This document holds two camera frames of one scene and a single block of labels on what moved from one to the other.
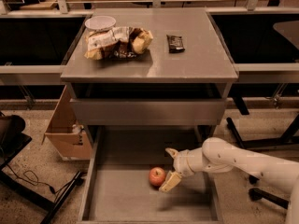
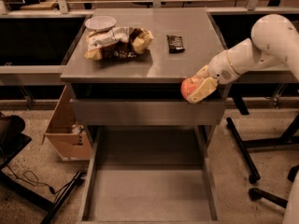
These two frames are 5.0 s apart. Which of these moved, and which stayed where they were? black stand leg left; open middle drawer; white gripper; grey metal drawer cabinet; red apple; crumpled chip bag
Moved: white gripper; red apple
Stayed: crumpled chip bag; black stand leg left; open middle drawer; grey metal drawer cabinet
